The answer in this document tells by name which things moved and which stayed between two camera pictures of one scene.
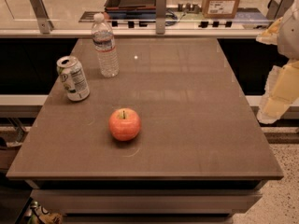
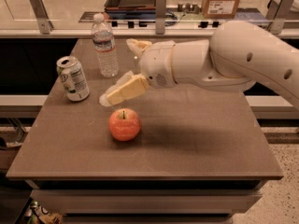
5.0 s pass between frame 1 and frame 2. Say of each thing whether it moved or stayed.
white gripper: moved
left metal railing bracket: stayed
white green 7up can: stayed
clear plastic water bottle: stayed
